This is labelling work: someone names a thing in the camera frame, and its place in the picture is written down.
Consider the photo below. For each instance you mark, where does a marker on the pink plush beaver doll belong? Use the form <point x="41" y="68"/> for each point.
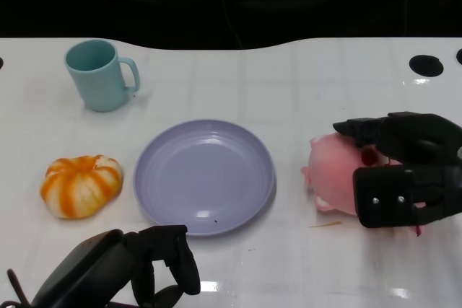
<point x="332" y="171"/>

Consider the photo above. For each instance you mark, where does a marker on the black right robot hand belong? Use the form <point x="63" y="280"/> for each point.
<point x="418" y="138"/>

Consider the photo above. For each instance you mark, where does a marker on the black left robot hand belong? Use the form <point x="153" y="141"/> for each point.
<point x="97" y="261"/>

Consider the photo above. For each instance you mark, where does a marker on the light blue mug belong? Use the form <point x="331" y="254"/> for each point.
<point x="99" y="84"/>

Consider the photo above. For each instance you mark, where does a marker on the purple round plate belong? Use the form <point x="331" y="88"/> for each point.
<point x="204" y="178"/>

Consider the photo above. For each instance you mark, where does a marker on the orange white striped plush pumpkin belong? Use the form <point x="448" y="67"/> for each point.
<point x="81" y="187"/>

